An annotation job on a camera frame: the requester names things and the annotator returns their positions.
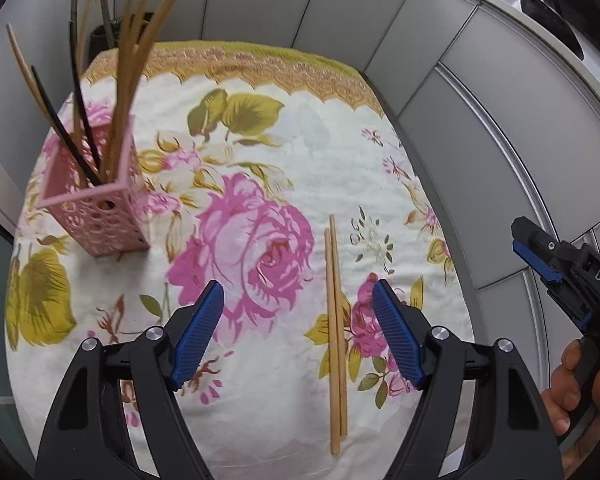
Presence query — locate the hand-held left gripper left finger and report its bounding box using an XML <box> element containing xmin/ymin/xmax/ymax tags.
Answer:
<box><xmin>34</xmin><ymin>279</ymin><xmax>226</xmax><ymax>480</ymax></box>

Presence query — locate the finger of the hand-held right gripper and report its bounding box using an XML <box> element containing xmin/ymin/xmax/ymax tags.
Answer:
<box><xmin>510</xmin><ymin>215</ymin><xmax>583</xmax><ymax>283</ymax></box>
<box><xmin>544</xmin><ymin>278</ymin><xmax>595</xmax><ymax>333</ymax></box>

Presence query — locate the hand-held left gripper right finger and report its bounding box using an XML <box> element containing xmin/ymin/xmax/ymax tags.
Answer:
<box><xmin>371</xmin><ymin>280</ymin><xmax>567</xmax><ymax>480</ymax></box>

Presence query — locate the pink perforated utensil holder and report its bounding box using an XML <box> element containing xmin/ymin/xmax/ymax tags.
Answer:
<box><xmin>36</xmin><ymin>114</ymin><xmax>152</xmax><ymax>259</ymax></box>

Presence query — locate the black chopstick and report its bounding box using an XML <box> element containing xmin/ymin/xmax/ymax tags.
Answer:
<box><xmin>31</xmin><ymin>65</ymin><xmax>105</xmax><ymax>186</ymax></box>
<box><xmin>69</xmin><ymin>21</ymin><xmax>101</xmax><ymax>173</ymax></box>

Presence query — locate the person's right hand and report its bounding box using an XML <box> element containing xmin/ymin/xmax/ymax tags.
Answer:
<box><xmin>540</xmin><ymin>337</ymin><xmax>600</xmax><ymax>461</ymax></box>

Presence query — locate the floral printed tablecloth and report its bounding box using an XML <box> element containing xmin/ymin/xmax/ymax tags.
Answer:
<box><xmin>5</xmin><ymin>40</ymin><xmax>477</xmax><ymax>480</ymax></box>

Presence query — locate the black frying pan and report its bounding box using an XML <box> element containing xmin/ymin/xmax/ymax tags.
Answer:
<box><xmin>516</xmin><ymin>0</ymin><xmax>587</xmax><ymax>58</ymax></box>

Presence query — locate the black wok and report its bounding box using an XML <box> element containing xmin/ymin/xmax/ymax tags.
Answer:
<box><xmin>542</xmin><ymin>0</ymin><xmax>600</xmax><ymax>48</ymax></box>

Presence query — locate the black trash bin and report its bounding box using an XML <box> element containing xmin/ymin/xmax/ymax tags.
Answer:
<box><xmin>90</xmin><ymin>24</ymin><xmax>120</xmax><ymax>55</ymax></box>

